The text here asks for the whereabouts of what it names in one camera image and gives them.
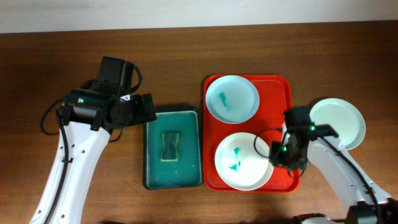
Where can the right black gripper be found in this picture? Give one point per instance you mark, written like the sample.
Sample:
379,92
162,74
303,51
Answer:
274,149

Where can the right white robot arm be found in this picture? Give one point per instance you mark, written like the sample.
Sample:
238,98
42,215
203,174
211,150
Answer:
364,200

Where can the light blue plate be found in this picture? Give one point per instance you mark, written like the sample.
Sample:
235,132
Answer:
232,99

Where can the green yellow sponge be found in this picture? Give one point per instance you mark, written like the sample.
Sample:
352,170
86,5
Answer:
170,147

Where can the dark green basin tray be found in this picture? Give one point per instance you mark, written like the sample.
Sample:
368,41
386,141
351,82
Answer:
186,169

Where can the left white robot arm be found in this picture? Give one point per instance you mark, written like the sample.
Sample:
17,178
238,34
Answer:
87,117

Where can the red plastic tray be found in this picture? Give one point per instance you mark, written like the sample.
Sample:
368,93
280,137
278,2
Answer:
274,99

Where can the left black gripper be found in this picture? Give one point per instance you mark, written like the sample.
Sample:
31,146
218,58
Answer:
146,108

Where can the pale green plate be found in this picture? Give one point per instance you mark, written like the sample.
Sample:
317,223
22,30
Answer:
343,117

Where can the white plate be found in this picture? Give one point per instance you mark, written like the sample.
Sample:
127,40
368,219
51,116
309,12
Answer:
241,161

